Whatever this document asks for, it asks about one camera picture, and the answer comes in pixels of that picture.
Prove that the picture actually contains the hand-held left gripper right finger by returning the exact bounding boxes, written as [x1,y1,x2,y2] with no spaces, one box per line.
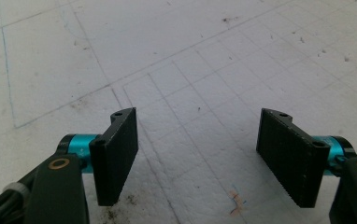
[256,107,331,209]

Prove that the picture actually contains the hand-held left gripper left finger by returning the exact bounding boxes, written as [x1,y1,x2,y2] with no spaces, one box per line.
[89,107,139,207]

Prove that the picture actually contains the white foam board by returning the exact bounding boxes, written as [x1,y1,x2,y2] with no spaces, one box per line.
[0,0,357,224]

